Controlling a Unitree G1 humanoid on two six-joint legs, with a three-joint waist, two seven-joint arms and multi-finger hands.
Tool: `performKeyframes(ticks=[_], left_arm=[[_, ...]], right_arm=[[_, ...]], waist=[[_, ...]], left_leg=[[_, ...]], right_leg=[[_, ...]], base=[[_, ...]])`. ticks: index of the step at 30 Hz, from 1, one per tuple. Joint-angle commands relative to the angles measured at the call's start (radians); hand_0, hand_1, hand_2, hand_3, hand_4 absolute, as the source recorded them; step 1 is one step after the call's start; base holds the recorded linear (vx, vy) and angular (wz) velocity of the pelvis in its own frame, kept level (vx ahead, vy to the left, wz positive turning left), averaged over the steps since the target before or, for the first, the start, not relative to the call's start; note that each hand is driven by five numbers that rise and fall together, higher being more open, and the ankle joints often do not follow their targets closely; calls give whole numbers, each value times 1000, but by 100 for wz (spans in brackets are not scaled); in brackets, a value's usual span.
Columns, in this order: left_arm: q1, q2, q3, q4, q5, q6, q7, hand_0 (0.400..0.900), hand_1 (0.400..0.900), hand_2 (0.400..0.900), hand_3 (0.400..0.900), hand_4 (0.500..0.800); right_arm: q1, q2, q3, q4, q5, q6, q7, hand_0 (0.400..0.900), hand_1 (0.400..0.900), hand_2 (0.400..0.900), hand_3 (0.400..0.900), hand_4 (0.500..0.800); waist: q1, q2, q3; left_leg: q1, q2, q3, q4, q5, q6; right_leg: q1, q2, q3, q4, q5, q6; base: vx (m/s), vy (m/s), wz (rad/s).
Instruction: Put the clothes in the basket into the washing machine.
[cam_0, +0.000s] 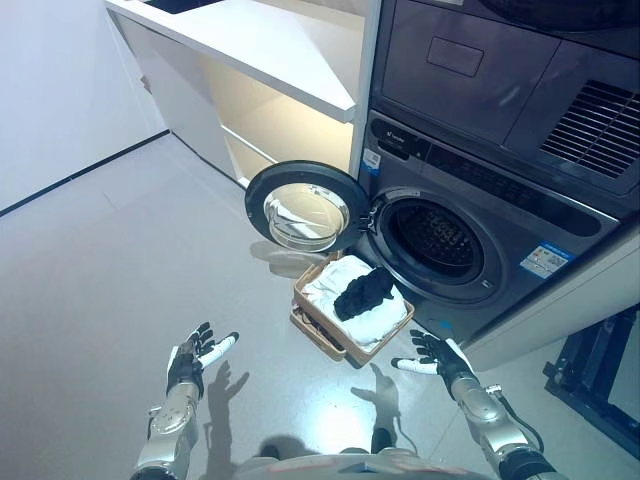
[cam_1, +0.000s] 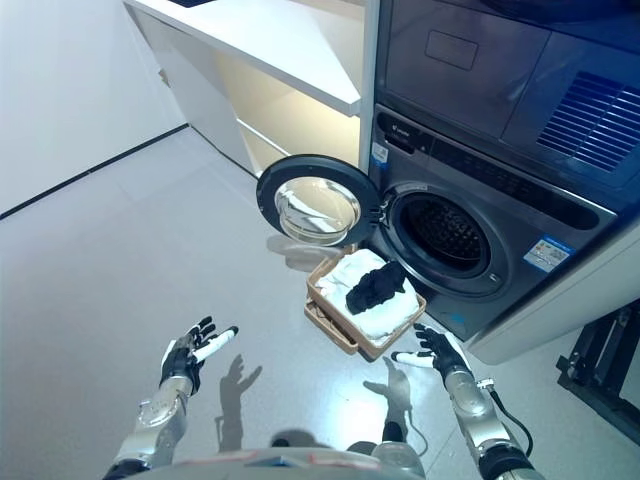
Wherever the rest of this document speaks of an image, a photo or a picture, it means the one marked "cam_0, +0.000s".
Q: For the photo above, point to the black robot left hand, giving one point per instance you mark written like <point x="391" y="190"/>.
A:
<point x="186" y="362"/>

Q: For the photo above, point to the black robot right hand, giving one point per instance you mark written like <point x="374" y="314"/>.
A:
<point x="445" y="357"/>

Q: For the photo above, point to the black garment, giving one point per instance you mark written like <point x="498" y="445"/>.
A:
<point x="362" y="295"/>

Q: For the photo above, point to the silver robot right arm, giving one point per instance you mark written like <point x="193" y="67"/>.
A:
<point x="492" y="420"/>

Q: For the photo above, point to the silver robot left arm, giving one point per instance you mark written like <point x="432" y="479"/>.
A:
<point x="170" y="425"/>

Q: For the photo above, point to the woven wicker laundry basket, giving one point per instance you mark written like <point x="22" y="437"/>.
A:
<point x="357" y="352"/>

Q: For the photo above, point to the grey front-load washing machine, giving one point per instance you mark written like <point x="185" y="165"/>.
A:
<point x="500" y="200"/>

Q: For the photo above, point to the round glass washing machine door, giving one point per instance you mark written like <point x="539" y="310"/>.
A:
<point x="300" y="172"/>

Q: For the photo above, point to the white cloth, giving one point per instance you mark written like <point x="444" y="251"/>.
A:
<point x="380" y="320"/>

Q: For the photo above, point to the grey robot torso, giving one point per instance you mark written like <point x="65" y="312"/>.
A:
<point x="360" y="467"/>

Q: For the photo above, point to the energy label sticker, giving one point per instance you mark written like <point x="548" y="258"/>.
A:
<point x="546" y="258"/>

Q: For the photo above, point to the blue white appliance sticker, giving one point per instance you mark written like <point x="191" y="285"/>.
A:
<point x="371" y="161"/>

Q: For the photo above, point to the grey dryer with vent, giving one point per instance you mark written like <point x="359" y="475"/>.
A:
<point x="475" y="65"/>

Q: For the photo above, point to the white cabinet with shelves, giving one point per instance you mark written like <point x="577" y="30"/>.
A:
<point x="235" y="45"/>

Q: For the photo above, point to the black metal frame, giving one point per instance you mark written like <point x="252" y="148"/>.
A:
<point x="575" y="370"/>

